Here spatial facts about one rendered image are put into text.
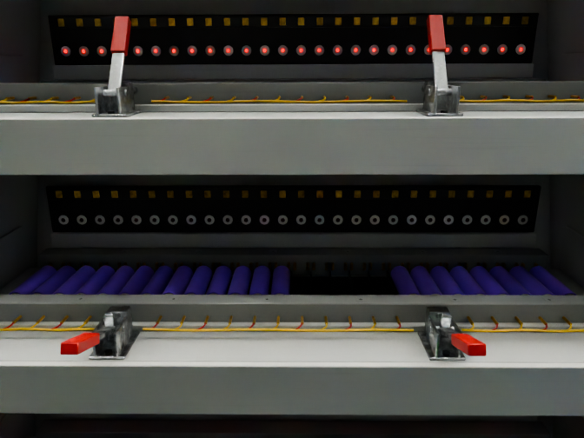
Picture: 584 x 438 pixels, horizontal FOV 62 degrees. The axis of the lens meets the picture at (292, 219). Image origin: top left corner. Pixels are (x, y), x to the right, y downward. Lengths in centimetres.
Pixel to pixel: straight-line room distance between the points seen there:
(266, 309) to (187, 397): 9
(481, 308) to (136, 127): 32
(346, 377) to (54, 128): 30
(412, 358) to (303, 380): 9
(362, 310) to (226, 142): 18
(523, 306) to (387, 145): 18
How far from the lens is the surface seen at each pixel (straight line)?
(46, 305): 48
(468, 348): 35
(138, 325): 45
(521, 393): 44
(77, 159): 43
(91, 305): 46
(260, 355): 40
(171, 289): 47
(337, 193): 53
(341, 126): 39
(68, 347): 36
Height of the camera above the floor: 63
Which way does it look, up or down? 2 degrees up
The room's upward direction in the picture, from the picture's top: straight up
